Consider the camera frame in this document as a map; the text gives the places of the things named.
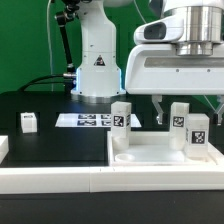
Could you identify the white square table top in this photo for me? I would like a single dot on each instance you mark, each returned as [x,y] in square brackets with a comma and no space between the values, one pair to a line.
[152,149]

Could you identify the white front barrier wall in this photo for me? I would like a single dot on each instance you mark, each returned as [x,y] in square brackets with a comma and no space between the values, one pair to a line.
[110,179]

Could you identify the white left barrier piece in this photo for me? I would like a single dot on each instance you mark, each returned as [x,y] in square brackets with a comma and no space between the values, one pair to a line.
[4,148]

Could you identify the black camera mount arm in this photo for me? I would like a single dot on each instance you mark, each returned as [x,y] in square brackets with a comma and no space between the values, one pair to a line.
[62,18]

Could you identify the fiducial marker sheet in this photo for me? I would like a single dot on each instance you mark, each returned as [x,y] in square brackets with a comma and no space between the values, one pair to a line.
[83,120]

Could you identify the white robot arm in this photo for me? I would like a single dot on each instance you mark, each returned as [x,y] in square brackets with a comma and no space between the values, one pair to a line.
[181,53]

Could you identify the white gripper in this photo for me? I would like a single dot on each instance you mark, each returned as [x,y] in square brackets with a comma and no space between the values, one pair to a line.
[155,69]

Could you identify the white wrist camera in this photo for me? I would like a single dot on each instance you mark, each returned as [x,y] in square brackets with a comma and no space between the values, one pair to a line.
[164,30]

